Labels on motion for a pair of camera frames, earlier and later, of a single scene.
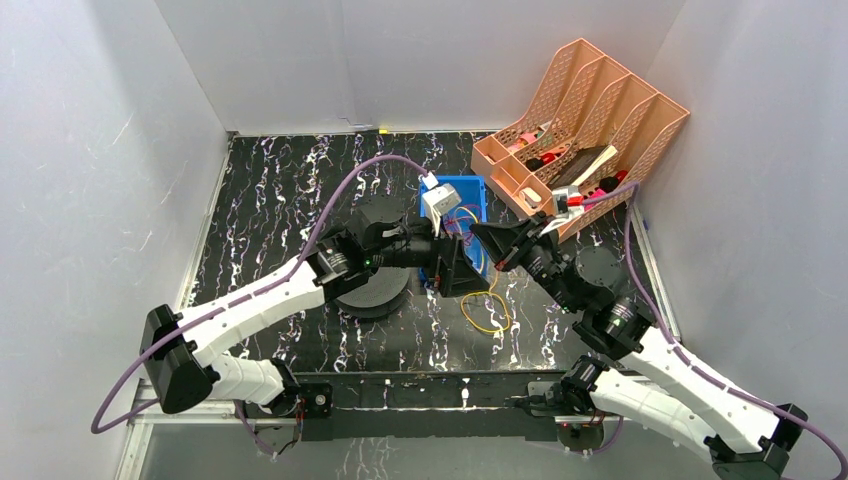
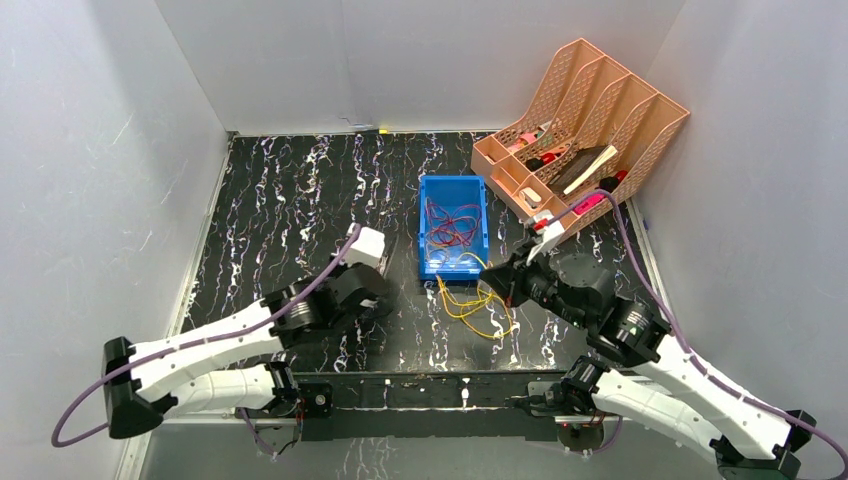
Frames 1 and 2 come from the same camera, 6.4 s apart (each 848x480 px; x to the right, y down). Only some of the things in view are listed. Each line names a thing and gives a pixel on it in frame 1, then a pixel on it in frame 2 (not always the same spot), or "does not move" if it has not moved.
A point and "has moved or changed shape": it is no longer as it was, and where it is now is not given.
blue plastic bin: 471,210 does not move
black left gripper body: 436,263 to 374,302
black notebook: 580,162 does not move
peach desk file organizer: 577,156 does not move
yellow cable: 491,292 has moved or changed shape
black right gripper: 503,238 to 508,281
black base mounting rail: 500,404 does not move
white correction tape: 530,197 does not move
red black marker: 608,184 does not move
